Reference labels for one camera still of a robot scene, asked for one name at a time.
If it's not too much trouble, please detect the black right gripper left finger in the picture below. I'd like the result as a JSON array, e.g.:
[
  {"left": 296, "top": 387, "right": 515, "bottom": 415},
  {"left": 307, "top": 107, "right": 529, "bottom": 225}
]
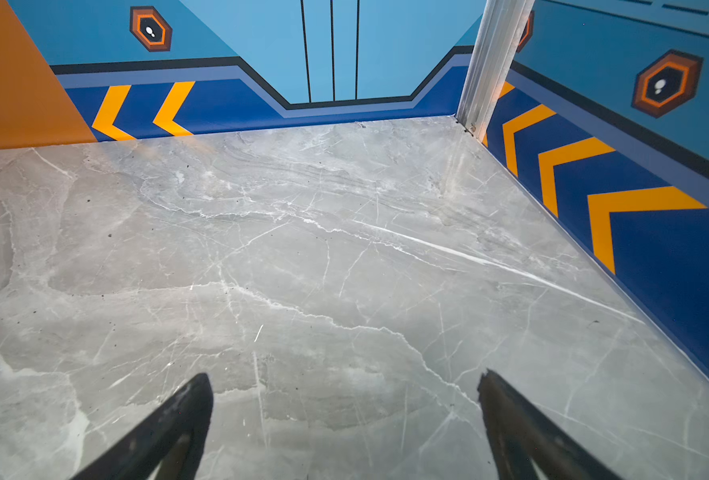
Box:
[{"left": 74, "top": 373, "right": 214, "bottom": 479}]

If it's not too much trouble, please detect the aluminium corner post right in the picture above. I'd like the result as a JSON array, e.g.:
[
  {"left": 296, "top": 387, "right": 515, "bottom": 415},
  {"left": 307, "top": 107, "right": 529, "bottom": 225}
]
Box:
[{"left": 456, "top": 0, "right": 535, "bottom": 142}]

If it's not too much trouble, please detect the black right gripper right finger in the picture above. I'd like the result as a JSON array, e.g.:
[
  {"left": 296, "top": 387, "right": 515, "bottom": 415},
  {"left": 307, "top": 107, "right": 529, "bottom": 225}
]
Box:
[{"left": 478, "top": 370, "right": 620, "bottom": 480}]

